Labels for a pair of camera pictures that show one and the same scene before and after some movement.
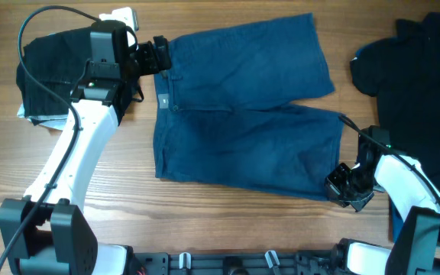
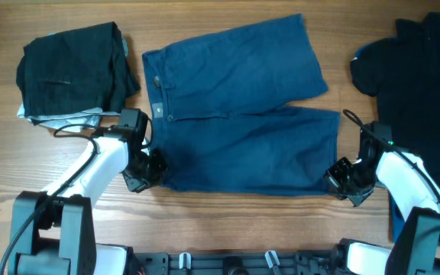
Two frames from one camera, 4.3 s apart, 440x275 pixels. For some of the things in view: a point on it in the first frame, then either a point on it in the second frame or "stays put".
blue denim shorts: (223, 112) stays put
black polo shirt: (418, 78) stays put
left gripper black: (151, 65) -> (136, 185)
